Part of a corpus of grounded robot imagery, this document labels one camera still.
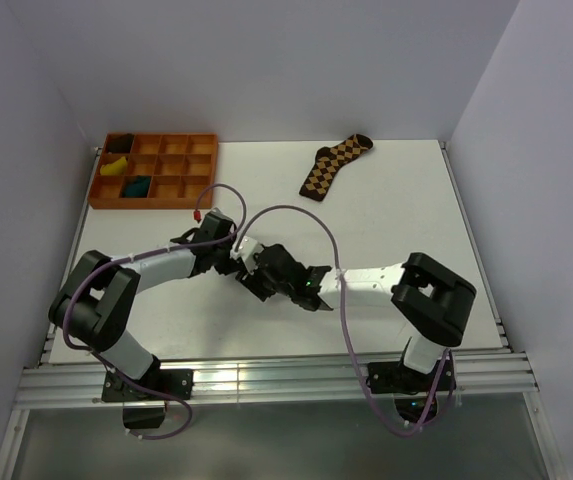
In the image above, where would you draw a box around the green reindeer sock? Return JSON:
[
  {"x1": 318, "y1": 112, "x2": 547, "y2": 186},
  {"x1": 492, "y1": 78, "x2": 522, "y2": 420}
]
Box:
[{"x1": 122, "y1": 176, "x2": 151, "y2": 198}]

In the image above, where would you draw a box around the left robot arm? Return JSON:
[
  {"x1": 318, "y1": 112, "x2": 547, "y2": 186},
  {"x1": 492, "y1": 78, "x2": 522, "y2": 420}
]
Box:
[{"x1": 48, "y1": 209, "x2": 236, "y2": 399}]

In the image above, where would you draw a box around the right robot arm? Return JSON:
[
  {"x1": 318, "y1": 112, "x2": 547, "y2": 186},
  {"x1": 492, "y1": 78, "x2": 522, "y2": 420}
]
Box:
[{"x1": 231, "y1": 237, "x2": 477, "y2": 390}]

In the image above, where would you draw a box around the orange compartment tray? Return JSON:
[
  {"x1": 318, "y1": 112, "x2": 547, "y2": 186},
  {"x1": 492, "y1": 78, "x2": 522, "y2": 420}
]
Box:
[{"x1": 87, "y1": 132, "x2": 219, "y2": 210}]

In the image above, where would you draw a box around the rolled yellow sock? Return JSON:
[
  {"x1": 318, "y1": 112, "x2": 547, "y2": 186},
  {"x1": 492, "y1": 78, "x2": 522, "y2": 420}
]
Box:
[{"x1": 100, "y1": 156, "x2": 128, "y2": 176}]

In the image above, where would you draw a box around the brown argyle sock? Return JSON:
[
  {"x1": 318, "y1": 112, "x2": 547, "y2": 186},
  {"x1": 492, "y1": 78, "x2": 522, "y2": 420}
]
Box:
[{"x1": 299, "y1": 134, "x2": 374, "y2": 202}]

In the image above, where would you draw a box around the rolled black sock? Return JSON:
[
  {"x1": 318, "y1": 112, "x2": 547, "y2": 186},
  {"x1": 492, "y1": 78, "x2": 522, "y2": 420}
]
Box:
[{"x1": 104, "y1": 133, "x2": 135, "y2": 154}]

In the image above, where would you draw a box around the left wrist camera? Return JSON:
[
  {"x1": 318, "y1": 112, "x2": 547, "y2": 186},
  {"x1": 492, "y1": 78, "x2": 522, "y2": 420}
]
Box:
[{"x1": 193, "y1": 208, "x2": 220, "y2": 223}]

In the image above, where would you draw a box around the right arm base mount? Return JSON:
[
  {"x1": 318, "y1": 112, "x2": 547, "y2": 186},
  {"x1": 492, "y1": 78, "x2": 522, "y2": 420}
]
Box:
[{"x1": 366, "y1": 357, "x2": 456, "y2": 423}]

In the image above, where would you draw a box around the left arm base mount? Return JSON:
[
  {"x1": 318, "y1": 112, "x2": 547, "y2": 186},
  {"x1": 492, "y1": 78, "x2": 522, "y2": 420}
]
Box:
[{"x1": 100, "y1": 369, "x2": 194, "y2": 440}]

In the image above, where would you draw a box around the aluminium front rail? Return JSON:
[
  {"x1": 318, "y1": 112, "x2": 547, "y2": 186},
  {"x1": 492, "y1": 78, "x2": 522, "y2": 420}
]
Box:
[{"x1": 13, "y1": 351, "x2": 538, "y2": 410}]

